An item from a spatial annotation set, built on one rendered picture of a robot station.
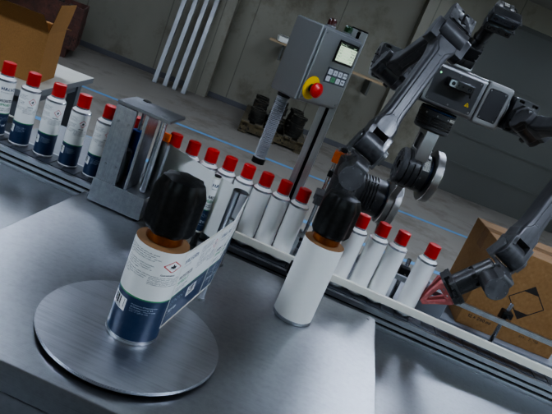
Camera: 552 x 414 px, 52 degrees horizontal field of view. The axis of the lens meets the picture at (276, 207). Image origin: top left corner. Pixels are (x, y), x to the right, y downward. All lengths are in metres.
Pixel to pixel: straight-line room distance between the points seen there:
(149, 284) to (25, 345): 0.20
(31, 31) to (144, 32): 6.45
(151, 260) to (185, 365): 0.19
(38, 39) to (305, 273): 1.97
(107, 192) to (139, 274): 0.56
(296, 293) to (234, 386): 0.30
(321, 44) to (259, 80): 7.57
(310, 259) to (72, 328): 0.48
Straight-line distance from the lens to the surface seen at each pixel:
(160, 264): 0.90
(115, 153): 1.43
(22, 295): 1.06
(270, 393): 1.02
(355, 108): 9.05
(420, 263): 1.50
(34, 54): 2.86
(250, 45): 8.97
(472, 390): 1.51
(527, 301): 1.81
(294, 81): 1.45
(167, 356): 0.98
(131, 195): 1.43
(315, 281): 1.20
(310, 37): 1.44
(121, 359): 0.94
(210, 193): 1.36
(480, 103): 2.14
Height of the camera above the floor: 1.44
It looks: 17 degrees down
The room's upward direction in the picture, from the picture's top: 22 degrees clockwise
